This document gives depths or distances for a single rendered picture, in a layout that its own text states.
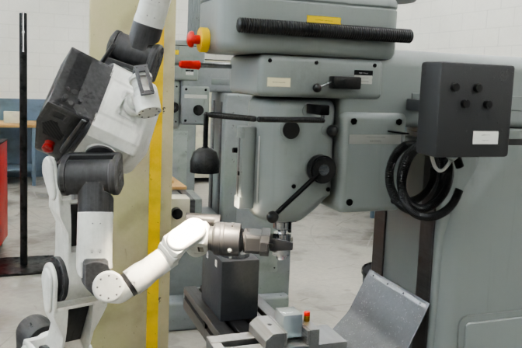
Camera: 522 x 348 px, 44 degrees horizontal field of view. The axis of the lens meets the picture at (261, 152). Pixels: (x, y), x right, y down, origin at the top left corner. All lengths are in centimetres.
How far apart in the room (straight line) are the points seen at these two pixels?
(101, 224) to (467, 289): 97
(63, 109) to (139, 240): 178
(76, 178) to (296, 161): 55
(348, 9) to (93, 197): 78
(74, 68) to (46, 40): 875
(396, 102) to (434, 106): 25
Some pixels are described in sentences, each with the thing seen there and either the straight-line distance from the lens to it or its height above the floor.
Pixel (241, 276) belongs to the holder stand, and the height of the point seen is 108.
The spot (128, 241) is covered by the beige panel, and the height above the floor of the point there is 81.
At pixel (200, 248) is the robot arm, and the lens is 175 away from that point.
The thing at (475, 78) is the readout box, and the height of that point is 169.
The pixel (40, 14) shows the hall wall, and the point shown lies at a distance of 1060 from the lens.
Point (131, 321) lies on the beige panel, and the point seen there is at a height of 38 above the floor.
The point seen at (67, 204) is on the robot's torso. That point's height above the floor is 126.
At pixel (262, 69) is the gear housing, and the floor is 169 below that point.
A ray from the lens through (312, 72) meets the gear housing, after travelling 159.
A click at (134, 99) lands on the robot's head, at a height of 160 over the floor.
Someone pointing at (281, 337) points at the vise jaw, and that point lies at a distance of 168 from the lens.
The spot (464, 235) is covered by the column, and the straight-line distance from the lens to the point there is 180.
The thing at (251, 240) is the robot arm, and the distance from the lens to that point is 171.
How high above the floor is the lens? 168
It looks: 7 degrees down
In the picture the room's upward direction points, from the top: 2 degrees clockwise
